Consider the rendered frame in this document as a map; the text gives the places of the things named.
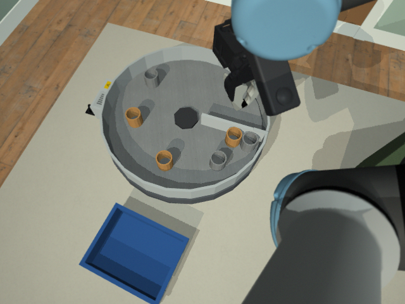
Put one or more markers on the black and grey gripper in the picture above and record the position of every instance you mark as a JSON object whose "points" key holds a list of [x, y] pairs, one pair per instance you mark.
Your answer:
{"points": [[231, 55]]}

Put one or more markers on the blue crate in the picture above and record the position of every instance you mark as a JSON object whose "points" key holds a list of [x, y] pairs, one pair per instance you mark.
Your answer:
{"points": [[135, 253]]}

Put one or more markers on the bronze bushing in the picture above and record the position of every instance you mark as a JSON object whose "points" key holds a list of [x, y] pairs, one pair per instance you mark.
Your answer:
{"points": [[233, 131], [132, 112], [161, 155]]}

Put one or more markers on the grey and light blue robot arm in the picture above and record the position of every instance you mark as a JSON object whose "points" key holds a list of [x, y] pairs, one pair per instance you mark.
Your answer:
{"points": [[344, 226]]}

